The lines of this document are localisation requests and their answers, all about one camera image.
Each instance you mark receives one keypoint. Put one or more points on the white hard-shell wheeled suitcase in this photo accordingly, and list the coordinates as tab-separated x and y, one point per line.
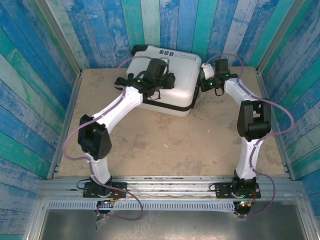
180	95

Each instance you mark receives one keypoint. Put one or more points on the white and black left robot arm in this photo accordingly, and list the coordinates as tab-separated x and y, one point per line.
120	107

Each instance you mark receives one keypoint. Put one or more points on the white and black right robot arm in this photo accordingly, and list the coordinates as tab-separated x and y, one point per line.
247	157

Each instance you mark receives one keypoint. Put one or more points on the small white scrap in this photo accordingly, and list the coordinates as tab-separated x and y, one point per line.
166	146

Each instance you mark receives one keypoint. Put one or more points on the small controller board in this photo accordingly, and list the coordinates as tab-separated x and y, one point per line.
243	203
107	202

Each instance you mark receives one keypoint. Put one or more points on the steel sheet tray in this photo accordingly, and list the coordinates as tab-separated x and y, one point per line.
175	225

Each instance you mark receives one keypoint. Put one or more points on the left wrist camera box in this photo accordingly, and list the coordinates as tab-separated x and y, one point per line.
165	60

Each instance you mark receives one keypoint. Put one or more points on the aluminium corner post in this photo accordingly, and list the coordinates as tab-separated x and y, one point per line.
280	32
57	32

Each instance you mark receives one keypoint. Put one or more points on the aluminium table side rail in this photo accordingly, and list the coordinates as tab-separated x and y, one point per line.
275	140
66	120

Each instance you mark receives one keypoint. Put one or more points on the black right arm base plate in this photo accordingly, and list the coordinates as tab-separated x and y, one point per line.
225	190

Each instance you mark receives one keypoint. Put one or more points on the aluminium rail frame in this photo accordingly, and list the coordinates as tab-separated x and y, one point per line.
162	186

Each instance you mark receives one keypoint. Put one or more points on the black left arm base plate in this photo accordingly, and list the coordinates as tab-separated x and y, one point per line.
120	188

